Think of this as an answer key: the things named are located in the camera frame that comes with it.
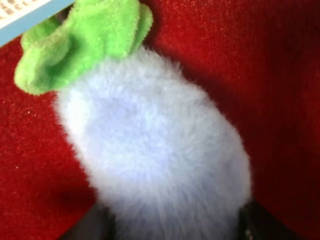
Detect red velvet tablecloth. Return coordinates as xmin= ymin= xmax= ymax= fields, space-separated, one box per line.
xmin=0 ymin=0 xmax=320 ymax=240

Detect blue plush toy green leaves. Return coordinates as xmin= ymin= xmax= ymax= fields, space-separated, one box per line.
xmin=0 ymin=0 xmax=251 ymax=240

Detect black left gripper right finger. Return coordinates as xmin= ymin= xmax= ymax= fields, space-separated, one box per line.
xmin=237 ymin=201 xmax=295 ymax=240

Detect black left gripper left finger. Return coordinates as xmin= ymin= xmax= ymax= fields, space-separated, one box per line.
xmin=59 ymin=203 xmax=116 ymax=240

